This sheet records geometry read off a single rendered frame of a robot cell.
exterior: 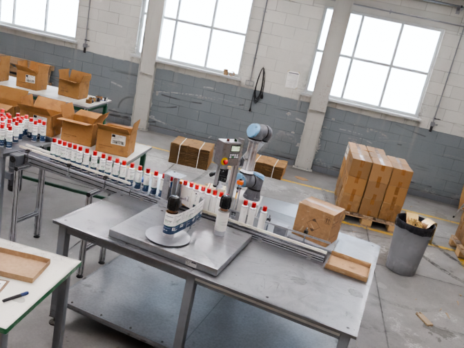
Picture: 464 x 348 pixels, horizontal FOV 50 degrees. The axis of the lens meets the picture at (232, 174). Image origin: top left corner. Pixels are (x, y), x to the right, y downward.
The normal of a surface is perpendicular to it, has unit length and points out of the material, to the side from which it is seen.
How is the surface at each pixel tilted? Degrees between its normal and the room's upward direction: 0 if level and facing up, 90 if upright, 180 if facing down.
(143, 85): 90
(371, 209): 90
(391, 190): 89
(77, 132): 90
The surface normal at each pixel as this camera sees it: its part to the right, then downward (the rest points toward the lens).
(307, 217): -0.53, 0.15
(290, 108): -0.19, 0.26
